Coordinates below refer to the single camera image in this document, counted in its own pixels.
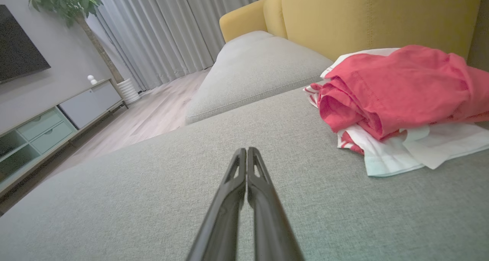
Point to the red shorts white stripe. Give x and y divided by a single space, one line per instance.
401 89

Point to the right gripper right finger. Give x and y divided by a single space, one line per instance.
271 222

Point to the red Bulls 23 jersey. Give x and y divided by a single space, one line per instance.
389 158

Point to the grey sofa seat cushion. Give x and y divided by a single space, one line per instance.
244 39
252 73

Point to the small white figurine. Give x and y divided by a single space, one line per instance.
91 80

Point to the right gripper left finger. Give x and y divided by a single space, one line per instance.
221 222

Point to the large grey sofa ottoman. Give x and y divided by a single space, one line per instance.
133 200

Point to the black flat screen television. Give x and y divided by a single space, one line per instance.
17 51

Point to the white ribbed plant pot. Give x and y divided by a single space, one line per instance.
129 91

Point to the mint and grey TV cabinet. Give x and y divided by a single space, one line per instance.
88 104

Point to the green potted tree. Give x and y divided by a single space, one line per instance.
65 1

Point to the grey pleated curtain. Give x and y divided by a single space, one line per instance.
172 28

